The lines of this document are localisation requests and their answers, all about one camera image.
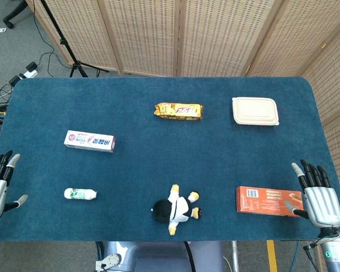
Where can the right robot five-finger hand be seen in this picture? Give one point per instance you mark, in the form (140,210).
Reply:
(323,204)

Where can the white toothpaste box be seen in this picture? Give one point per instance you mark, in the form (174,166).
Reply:
(88,141)

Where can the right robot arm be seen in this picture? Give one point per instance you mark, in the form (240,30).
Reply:
(335,255)

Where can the orange cardboard box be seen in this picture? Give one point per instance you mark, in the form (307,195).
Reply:
(263,201)

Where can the white plastic bottle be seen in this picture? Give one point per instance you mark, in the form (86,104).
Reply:
(79,194)

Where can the metal table leg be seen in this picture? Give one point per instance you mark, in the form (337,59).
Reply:
(235,258)

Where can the beige lidded food container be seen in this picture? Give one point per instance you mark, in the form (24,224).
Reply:
(255,111)

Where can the black power adapter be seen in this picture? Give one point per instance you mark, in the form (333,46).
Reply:
(14,80)
(31,66)

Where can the white power strip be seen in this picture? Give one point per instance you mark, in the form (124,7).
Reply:
(29,74)

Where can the penguin plush toy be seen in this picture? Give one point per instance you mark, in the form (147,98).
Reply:
(178,209)

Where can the blue felt table cover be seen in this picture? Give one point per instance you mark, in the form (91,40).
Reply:
(158,158)

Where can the black tripod stand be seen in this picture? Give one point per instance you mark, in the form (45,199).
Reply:
(63,42)

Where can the golden biscuit packet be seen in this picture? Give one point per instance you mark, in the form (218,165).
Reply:
(178,111)

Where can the grey robot torso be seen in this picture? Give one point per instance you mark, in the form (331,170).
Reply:
(158,258)

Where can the black office chair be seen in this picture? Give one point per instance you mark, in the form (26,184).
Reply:
(14,11)

